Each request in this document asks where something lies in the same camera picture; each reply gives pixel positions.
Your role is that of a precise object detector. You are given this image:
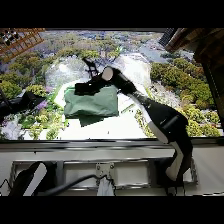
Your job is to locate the green garment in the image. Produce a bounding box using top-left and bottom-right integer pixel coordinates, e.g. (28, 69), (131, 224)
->
(63, 84), (120, 128)

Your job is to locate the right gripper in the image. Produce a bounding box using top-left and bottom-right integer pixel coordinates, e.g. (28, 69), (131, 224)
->
(74, 75), (116, 97)

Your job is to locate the silver frame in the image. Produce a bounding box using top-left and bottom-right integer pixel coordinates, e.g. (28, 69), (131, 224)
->
(7, 137), (224, 197)

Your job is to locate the black cable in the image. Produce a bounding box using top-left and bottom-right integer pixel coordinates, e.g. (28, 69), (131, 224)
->
(37, 173), (117, 197)
(0, 178), (13, 197)

